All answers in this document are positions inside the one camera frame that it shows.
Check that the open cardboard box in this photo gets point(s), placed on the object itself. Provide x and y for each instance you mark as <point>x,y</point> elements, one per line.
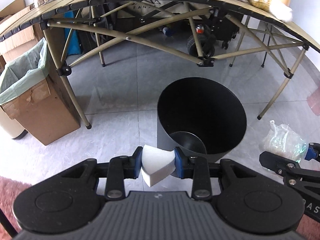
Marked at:
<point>12,5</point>
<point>17,37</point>

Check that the white fluffy cloth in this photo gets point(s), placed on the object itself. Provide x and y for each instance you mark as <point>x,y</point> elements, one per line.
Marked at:
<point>281,11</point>

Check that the blue box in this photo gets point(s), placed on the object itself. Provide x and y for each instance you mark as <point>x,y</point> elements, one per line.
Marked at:
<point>72,42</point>

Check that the clear plastic bag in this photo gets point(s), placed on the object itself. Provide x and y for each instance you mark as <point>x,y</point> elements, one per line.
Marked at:
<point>282,140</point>

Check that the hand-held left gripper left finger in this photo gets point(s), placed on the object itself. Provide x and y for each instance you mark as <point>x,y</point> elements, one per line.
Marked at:
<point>137,165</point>

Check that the green plastic bag liner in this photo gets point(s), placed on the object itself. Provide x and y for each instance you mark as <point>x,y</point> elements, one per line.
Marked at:
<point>22,77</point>

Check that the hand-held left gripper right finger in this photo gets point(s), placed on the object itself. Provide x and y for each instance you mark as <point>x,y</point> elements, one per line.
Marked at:
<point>178,165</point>

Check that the cardboard box with liner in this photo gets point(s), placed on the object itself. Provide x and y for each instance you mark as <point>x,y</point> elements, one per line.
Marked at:
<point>42,110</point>

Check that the white sponge wedge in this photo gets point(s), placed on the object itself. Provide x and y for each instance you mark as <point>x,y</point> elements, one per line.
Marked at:
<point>157,162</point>

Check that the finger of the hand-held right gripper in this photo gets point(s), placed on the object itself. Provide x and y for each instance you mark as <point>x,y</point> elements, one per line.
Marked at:
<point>287,170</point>
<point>312,152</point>

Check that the black trash bin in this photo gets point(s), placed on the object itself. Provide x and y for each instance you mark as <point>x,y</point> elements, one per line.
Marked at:
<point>200,110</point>

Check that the beige round bin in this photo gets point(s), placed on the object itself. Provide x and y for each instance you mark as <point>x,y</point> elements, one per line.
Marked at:
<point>10,127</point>

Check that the pink rug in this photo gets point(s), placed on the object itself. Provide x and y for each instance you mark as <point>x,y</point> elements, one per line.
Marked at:
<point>12,200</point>

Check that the pale pink plastic item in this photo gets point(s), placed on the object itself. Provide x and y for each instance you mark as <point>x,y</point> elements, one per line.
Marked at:
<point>314,102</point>

